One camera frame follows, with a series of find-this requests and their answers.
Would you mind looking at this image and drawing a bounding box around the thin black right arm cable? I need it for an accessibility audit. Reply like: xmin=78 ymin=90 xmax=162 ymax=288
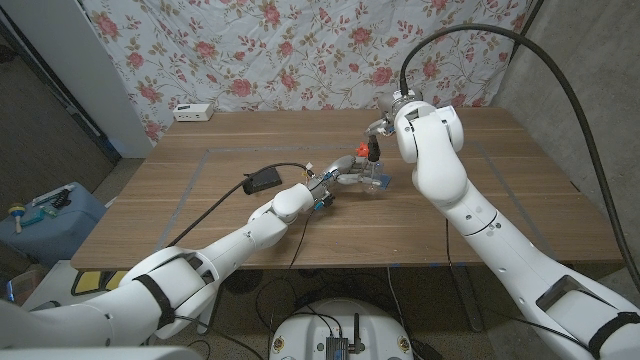
xmin=444 ymin=232 xmax=591 ymax=351

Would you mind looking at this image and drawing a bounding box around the yellow black floor mat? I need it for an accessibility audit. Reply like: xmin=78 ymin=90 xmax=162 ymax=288
xmin=70 ymin=269 xmax=129 ymax=297

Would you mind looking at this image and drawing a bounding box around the white wall panel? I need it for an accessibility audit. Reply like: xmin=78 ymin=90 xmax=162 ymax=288
xmin=0 ymin=0 xmax=154 ymax=159

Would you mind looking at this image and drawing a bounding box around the grey tape outline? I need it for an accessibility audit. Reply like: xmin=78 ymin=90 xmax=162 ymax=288
xmin=149 ymin=141 xmax=559 ymax=262

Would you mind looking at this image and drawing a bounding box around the black clip tool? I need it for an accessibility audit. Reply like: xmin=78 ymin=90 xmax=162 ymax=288
xmin=51 ymin=188 xmax=72 ymax=210

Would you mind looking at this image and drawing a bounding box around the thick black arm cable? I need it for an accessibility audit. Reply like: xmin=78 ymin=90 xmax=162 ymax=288
xmin=398 ymin=23 xmax=640 ymax=294
xmin=167 ymin=161 xmax=311 ymax=249

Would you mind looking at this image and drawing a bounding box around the clear spray bottle black cap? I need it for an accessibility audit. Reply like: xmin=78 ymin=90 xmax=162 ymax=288
xmin=359 ymin=134 xmax=387 ymax=195

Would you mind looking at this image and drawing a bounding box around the white flat tool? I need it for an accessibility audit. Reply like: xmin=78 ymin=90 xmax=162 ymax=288
xmin=31 ymin=183 xmax=76 ymax=207

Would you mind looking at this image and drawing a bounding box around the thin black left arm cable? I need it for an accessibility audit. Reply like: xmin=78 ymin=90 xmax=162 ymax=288
xmin=269 ymin=212 xmax=314 ymax=360

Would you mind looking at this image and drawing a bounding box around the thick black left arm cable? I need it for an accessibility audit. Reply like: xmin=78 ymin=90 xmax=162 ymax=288
xmin=167 ymin=161 xmax=311 ymax=249

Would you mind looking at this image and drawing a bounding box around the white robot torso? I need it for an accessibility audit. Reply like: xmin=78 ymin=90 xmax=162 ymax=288
xmin=268 ymin=298 xmax=415 ymax=360

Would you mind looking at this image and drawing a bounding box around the floral backdrop cloth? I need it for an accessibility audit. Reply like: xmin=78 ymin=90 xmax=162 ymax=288
xmin=79 ymin=0 xmax=534 ymax=144

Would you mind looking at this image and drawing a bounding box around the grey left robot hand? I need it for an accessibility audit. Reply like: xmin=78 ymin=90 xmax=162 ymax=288
xmin=305 ymin=154 xmax=381 ymax=201

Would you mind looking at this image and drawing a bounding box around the blue storage case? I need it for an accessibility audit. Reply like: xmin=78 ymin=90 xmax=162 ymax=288
xmin=0 ymin=181 xmax=108 ymax=268

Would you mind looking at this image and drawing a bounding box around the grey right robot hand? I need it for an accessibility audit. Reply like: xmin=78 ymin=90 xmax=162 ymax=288
xmin=363 ymin=89 xmax=424 ymax=139

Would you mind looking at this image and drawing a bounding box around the grey table leg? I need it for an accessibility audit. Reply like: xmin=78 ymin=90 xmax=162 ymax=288
xmin=449 ymin=264 xmax=485 ymax=334

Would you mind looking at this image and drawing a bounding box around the white power strip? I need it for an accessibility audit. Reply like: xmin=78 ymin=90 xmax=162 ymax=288
xmin=172 ymin=102 xmax=215 ymax=123

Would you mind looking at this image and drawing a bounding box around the yellow blue toy maraca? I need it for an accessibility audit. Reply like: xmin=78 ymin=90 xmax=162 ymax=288
xmin=6 ymin=202 xmax=27 ymax=235

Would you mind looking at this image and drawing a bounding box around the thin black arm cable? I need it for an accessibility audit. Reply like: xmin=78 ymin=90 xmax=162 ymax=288
xmin=444 ymin=232 xmax=591 ymax=351
xmin=269 ymin=212 xmax=314 ymax=360

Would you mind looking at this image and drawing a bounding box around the teal hand tool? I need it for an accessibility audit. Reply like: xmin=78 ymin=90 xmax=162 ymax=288
xmin=20 ymin=207 xmax=59 ymax=229

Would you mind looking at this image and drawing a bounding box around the black card holder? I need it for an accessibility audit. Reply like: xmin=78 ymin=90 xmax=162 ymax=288
xmin=242 ymin=166 xmax=284 ymax=196

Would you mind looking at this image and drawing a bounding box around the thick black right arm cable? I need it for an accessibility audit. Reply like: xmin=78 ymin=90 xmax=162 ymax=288
xmin=398 ymin=23 xmax=640 ymax=294

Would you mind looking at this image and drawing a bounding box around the black round fan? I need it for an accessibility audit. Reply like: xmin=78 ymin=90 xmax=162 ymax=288
xmin=222 ymin=268 xmax=264 ymax=295

